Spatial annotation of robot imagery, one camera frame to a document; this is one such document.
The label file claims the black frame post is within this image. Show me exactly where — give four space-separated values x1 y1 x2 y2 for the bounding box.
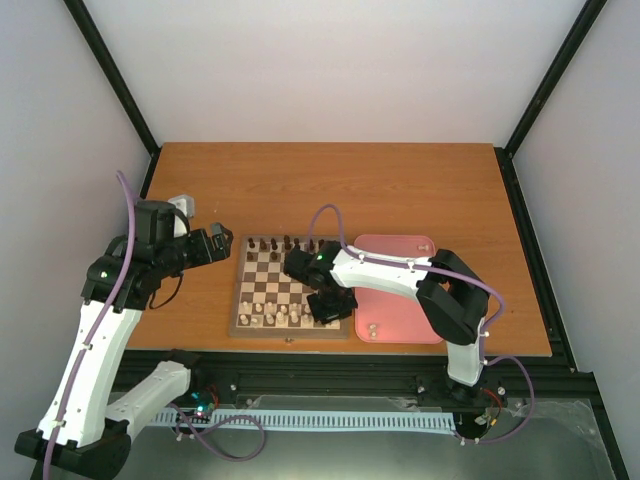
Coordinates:
63 0 162 157
502 0 608 157

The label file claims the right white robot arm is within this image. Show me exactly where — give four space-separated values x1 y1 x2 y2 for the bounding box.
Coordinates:
302 241 495 387

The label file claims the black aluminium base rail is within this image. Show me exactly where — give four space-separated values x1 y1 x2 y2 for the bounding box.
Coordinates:
107 349 596 409

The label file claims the wooden chess board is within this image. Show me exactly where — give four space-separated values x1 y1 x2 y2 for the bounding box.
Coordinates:
229 236 348 340

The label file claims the light blue cable duct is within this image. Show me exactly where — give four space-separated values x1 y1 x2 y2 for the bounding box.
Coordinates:
149 404 458 434

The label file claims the dark chess pieces row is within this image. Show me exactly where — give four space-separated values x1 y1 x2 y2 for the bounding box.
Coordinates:
243 234 333 262

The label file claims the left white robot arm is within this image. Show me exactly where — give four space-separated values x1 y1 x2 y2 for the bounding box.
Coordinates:
14 223 233 479

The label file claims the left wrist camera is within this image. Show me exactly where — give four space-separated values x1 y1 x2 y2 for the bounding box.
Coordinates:
134 198 191 245

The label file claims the pink plastic tray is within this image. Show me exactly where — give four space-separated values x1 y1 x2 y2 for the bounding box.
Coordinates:
354 234 442 345

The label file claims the black frame post right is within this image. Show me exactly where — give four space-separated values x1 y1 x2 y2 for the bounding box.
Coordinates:
502 0 608 157

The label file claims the black frame post left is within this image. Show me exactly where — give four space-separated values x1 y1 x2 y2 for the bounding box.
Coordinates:
63 0 162 157

